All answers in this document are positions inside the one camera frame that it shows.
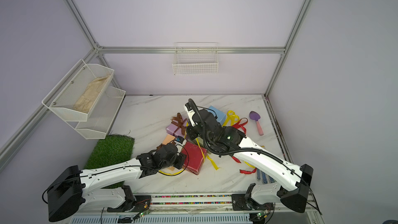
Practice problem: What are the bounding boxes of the red gift box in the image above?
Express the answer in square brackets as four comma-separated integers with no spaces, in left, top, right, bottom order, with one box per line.
[181,142,207,175]

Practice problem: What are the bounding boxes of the yellow ribbon of blue box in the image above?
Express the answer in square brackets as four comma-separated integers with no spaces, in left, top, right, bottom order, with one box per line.
[222,110,240,127]

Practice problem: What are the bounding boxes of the purple gift box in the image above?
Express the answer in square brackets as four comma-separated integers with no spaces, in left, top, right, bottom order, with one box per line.
[166,118,187,138]

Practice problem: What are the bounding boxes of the light blue gift box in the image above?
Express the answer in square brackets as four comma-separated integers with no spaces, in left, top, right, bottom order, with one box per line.
[207,106,227,125]

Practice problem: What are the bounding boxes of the orange gift box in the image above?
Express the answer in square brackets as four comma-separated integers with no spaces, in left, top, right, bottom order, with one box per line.
[160,134,176,174]

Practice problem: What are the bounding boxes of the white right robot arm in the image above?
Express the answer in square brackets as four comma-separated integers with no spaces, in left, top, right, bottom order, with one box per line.
[187,110,314,213]

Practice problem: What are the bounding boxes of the brown ribbon on orange box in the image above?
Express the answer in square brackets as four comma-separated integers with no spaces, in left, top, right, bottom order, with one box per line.
[156,142,175,151]

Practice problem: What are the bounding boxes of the green artificial grass mat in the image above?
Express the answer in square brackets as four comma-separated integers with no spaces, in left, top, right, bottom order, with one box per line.
[83,134,136,189]

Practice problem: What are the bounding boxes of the brown ribbon on purple box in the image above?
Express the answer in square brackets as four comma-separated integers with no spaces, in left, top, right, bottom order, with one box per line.
[171,113,187,136]

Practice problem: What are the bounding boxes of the white two-tier mesh shelf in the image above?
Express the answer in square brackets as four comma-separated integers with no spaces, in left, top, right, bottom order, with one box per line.
[42,60,125,140]

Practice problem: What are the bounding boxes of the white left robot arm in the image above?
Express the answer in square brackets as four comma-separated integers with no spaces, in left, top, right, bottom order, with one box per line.
[42,143,189,223]

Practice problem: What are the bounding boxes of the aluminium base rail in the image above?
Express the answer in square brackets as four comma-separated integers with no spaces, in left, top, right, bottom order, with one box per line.
[62,194,323,224]

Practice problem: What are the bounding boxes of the blue dotted work glove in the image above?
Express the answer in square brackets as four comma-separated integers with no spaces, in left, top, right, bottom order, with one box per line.
[256,169,275,185]

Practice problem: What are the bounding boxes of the white wire wall basket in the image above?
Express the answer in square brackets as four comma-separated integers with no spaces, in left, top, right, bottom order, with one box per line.
[172,42,219,76]

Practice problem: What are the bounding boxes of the beige cloth in shelf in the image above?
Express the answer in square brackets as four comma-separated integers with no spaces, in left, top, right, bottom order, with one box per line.
[73,76,109,114]

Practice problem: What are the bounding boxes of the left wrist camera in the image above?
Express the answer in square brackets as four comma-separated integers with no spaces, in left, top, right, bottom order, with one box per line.
[174,136,186,146]

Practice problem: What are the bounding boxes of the purple trowel pink handle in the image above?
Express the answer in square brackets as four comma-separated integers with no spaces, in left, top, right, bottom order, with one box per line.
[249,111,264,136]

